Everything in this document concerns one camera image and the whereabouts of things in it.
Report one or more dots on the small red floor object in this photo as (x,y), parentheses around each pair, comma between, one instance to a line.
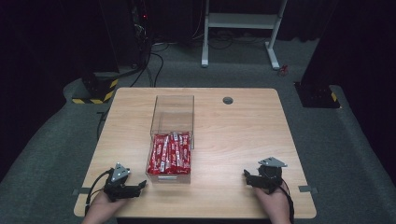
(282,70)

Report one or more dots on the grey table grommet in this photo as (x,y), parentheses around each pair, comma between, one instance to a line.
(228,100)

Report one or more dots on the grey tape strip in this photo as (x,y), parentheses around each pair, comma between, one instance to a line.
(308,188)
(81,191)

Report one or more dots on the clear plastic drawer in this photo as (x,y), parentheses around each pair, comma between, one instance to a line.
(168,174)

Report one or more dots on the black stand base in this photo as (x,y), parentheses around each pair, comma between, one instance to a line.
(317,95)

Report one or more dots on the person's right hand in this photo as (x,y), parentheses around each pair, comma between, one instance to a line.
(274,203)

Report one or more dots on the pile of red packets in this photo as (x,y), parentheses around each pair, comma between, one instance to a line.
(169,154)

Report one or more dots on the white metal stand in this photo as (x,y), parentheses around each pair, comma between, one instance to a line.
(239,21)

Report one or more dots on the person's left hand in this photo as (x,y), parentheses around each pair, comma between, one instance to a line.
(102,207)

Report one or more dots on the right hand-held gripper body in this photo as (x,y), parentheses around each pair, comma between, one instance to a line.
(270,177)

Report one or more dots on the clear plastic drawer housing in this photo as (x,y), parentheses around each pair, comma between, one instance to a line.
(173,113)

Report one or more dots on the black yellow striped base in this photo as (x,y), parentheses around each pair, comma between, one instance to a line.
(99,88)

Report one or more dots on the dark equipment rack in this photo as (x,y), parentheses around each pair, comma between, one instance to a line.
(140,28)

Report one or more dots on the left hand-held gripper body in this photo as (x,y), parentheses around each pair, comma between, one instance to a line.
(115,186)

